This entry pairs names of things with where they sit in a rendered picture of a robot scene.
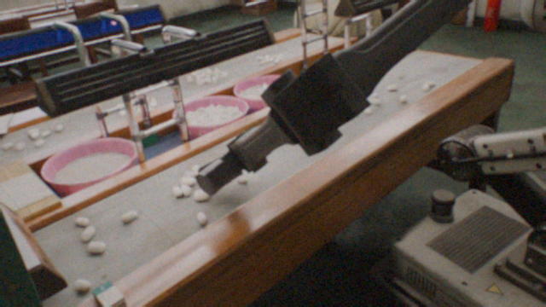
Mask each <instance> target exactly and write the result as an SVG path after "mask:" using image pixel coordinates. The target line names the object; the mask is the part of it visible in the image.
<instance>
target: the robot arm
mask: <svg viewBox="0 0 546 307"><path fill-rule="evenodd" d="M473 1H474V0H413V1H412V2H410V3H409V4H408V5H405V6H404V7H403V8H401V9H400V11H399V12H397V13H396V14H395V15H393V16H392V17H391V18H389V19H388V20H387V21H385V22H384V23H383V25H382V26H379V27H378V28H376V29H375V30H374V31H373V32H371V33H370V34H369V35H368V36H366V37H365V38H364V39H363V40H361V41H360V42H358V43H355V44H353V45H351V46H349V47H347V48H345V49H342V50H337V51H335V53H334V54H332V55H331V54H330V52H328V53H327V54H325V55H324V56H322V57H320V58H319V59H318V60H316V61H315V62H314V63H313V64H311V65H310V67H309V68H308V69H307V70H305V71H304V72H302V73H301V74H300V75H299V76H298V77H297V76H296V75H295V74H294V72H293V71H292V70H291V69H288V70H287V71H286V72H285V73H283V74H282V75H281V76H280V77H279V78H277V79H276V80H274V81H272V82H271V84H270V85H269V86H268V87H267V88H266V90H265V91H264V92H263V93H262V94H261V97H262V99H263V100H264V102H265V104H266V105H267V106H268V108H269V109H270V110H269V111H268V113H267V119H266V121H264V122H263V123H262V124H261V125H260V126H259V127H253V128H252V129H250V130H249V131H247V132H245V131H243V132H242V133H241V134H240V135H239V136H236V138H235V139H234V140H232V141H231V142H230V143H229V144H228V145H226V147H227V148H228V151H227V152H226V153H224V155H223V156H222V157H219V158H217V159H215V160H214V161H212V162H210V163H208V164H206V165H203V166H201V167H200V168H199V169H198V170H197V172H198V175H197V176H196V182H197V183H198V185H199V187H200V189H201V190H202V191H203V192H205V193H206V194H208V195H211V196H213V195H215V193H217V192H218V191H219V190H220V189H221V188H222V187H224V186H225V185H227V184H229V183H231V182H232V181H233V180H234V179H236V178H237V177H241V176H242V175H243V170H245V171H247V174H249V173H251V171H252V172H253V174H254V173H257V171H259V170H260V169H262V168H263V167H264V166H265V165H267V164H268V163H269V161H268V160H267V159H266V157H268V156H269V155H270V153H271V152H272V150H275V149H277V148H279V147H281V146H283V145H286V144H288V145H293V146H295V145H298V144H299V145H300V147H301V148H302V149H303V150H304V152H305V153H306V156H308V157H311V156H314V155H316V154H318V153H321V152H322V151H323V150H326V149H328V148H329V147H330V146H332V145H333V144H334V143H336V142H337V141H338V140H339V139H340V138H341V137H343V133H342V132H341V131H339V129H338V128H340V127H341V126H343V125H345V124H347V123H348V122H350V121H352V119H354V118H356V117H357V116H358V115H360V114H361V113H362V112H363V111H365V110H366V109H367V108H368V107H369V106H372V104H371V103H369V100H368V99H367V98H368V97H371V96H372V95H373V93H374V90H375V88H376V87H377V85H378V83H379V82H380V81H381V80H382V79H383V78H384V77H385V76H386V75H387V74H388V73H389V72H390V70H391V69H392V68H394V67H395V66H396V65H397V64H398V63H399V62H400V61H402V60H403V59H404V58H405V57H407V55H408V54H410V53H411V52H413V51H414V50H415V49H416V48H418V47H419V46H420V45H421V44H424V43H425V41H426V40H427V39H429V38H430V37H431V36H432V35H433V34H434V33H436V32H437V31H439V30H440V29H441V27H442V26H444V25H445V24H446V23H448V22H449V21H451V20H452V19H453V18H454V17H456V15H457V14H458V13H460V12H462V11H463V10H464V9H465V8H466V7H467V6H468V5H469V4H472V3H473Z"/></svg>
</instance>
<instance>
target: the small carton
mask: <svg viewBox="0 0 546 307"><path fill-rule="evenodd" d="M92 293H93V295H94V298H95V300H96V301H97V303H98V304H99V305H100V306H101V307H125V306H126V301H125V297H124V296H123V295H122V293H121V292H120V291H119V289H118V288H116V286H115V285H114V284H113V283H112V282H111V281H110V280H109V281H107V282H105V283H103V284H101V285H100V286H98V287H96V289H94V290H93V291H92Z"/></svg>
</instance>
